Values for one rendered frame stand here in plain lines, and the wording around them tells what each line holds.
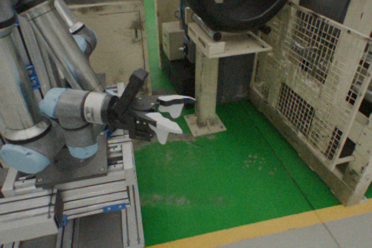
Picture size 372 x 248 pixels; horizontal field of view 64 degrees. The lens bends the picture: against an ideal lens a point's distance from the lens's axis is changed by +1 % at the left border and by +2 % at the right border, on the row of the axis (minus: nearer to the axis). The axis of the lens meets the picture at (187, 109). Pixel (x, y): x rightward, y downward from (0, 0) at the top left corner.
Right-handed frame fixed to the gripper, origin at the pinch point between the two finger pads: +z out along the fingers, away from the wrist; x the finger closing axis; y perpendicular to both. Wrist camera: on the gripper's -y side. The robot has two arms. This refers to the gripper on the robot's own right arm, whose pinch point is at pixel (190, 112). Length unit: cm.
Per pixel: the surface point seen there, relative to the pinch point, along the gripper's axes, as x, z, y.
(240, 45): -106, 6, 12
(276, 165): -111, 39, 92
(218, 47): -91, -4, 10
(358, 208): -87, 83, 96
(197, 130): -134, -19, 88
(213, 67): -134, -11, 36
